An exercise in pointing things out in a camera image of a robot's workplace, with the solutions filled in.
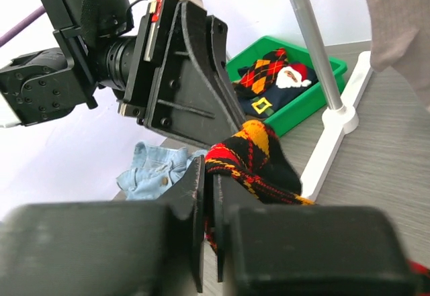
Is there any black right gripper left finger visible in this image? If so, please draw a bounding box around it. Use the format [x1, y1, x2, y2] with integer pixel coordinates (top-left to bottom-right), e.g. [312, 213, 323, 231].
[1, 157, 204, 295]

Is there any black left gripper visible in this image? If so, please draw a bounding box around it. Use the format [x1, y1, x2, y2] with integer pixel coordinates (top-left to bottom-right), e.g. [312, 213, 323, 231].
[119, 0, 245, 142]

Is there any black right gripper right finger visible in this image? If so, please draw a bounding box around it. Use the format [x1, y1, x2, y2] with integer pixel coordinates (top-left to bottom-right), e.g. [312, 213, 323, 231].
[213, 175, 419, 295]

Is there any beige grey sock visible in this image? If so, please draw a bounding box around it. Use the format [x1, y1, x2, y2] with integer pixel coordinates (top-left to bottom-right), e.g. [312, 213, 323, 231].
[366, 0, 429, 109]

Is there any black colourful argyle sock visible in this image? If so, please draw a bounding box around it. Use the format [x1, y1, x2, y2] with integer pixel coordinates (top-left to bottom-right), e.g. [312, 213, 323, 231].
[233, 48, 289, 99]

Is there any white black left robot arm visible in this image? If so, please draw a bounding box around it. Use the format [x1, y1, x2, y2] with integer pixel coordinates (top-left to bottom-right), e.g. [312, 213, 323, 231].
[1, 0, 245, 147]

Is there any light blue denim shirt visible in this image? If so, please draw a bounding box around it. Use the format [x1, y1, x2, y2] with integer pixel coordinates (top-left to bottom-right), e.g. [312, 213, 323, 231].
[116, 142, 208, 200]

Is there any white metal drying rack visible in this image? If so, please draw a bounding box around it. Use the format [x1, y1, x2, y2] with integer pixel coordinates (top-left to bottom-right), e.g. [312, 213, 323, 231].
[290, 0, 373, 201]

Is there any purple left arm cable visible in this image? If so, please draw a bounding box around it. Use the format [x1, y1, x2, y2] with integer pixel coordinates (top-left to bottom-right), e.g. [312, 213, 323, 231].
[0, 5, 46, 48]

